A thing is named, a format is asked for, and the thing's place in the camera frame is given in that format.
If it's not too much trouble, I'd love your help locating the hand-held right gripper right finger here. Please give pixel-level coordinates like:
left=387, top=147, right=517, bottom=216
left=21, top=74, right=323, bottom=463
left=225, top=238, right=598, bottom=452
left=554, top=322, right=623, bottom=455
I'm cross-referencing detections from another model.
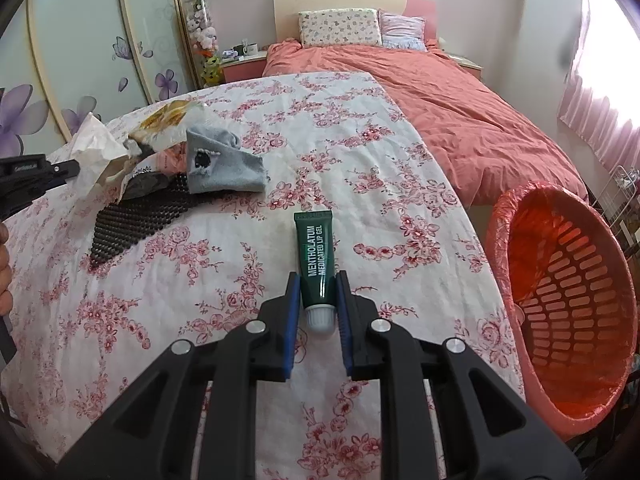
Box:
left=336, top=270, right=583, bottom=480

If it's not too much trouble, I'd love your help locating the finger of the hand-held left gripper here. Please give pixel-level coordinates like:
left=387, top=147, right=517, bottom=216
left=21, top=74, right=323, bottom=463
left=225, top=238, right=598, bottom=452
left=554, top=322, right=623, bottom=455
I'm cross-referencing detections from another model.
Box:
left=46, top=159, right=81, bottom=184

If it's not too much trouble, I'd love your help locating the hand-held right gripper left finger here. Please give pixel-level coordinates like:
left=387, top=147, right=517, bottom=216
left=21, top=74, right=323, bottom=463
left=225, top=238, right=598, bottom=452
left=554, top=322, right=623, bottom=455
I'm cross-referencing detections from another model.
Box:
left=55, top=272, right=301, bottom=480

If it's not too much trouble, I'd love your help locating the white paper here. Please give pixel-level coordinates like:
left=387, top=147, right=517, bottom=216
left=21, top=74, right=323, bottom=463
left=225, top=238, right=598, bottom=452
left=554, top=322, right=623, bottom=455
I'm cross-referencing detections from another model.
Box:
left=70, top=112, right=133, bottom=196

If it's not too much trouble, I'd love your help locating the green ointment tube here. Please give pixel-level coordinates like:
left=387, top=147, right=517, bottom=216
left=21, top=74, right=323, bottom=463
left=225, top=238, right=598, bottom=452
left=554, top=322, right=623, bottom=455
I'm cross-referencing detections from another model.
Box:
left=293, top=210, right=336, bottom=333

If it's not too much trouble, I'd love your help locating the orange plastic basket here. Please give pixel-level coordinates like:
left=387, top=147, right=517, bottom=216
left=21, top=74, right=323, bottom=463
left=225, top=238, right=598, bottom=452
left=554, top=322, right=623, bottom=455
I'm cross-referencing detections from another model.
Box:
left=484, top=182, right=638, bottom=441

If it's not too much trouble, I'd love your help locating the person's left hand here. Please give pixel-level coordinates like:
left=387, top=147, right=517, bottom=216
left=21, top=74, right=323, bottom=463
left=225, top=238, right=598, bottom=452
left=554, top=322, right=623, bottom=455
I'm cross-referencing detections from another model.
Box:
left=0, top=222, right=15, bottom=317

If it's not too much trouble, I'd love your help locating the black mesh mat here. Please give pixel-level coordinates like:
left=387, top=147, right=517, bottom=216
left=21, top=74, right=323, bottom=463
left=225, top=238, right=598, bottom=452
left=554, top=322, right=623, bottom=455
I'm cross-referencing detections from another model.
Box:
left=89, top=172, right=206, bottom=268

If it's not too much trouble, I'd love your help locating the pink floral tablecloth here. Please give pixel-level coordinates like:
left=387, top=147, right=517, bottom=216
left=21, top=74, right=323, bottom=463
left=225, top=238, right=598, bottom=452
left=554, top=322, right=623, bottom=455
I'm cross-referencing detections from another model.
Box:
left=0, top=71, right=526, bottom=480

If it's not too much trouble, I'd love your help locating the pink plastic piece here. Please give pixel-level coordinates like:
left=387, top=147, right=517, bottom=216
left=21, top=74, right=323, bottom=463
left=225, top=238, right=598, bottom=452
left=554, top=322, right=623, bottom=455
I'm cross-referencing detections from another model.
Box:
left=155, top=142, right=190, bottom=176

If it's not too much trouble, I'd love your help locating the snack wrapper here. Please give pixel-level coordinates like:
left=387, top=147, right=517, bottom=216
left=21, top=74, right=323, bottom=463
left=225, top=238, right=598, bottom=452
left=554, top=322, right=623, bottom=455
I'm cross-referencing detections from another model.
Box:
left=127, top=100, right=206, bottom=156

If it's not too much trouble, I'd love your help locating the wardrobe with purple flowers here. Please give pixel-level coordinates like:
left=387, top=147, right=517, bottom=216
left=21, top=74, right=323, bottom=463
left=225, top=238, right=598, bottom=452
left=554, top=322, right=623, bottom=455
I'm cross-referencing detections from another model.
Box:
left=0, top=0, right=201, bottom=161

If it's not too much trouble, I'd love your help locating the grey sock with hole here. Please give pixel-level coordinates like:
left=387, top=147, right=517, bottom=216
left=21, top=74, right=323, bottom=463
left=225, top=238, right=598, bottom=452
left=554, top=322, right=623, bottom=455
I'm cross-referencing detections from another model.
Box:
left=186, top=127, right=266, bottom=195

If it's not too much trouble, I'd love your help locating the clear tube of plush toys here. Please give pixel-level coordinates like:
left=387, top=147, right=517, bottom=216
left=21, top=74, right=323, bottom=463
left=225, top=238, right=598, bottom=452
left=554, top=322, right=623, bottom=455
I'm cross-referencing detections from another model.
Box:
left=184, top=0, right=223, bottom=88

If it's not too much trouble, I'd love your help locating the pink nightstand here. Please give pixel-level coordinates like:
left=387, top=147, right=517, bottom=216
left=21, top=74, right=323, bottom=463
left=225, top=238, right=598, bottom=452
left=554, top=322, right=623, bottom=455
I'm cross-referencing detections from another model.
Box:
left=437, top=37, right=485, bottom=78
left=220, top=52, right=266, bottom=83

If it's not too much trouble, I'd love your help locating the orange duvet bed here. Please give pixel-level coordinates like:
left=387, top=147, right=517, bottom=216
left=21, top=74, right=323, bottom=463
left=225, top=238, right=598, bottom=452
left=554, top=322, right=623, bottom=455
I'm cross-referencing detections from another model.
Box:
left=262, top=40, right=588, bottom=206

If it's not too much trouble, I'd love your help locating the floral pillow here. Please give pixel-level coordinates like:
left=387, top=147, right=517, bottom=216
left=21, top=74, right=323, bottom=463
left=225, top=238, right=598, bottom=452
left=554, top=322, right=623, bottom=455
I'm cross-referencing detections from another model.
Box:
left=298, top=8, right=383, bottom=48

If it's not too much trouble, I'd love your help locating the pink striped pillow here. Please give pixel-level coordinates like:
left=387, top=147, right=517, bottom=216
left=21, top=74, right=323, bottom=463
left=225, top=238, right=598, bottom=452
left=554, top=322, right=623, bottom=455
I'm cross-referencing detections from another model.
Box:
left=378, top=10, right=428, bottom=52

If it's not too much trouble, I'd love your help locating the pink curtain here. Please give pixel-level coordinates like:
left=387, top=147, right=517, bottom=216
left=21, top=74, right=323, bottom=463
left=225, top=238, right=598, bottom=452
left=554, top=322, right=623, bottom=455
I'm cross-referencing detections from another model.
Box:
left=557, top=0, right=640, bottom=161

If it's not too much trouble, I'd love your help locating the white wire rack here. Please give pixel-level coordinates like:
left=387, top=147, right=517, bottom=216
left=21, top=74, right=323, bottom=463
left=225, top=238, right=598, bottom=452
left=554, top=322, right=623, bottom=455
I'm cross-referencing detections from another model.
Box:
left=587, top=165, right=640, bottom=246

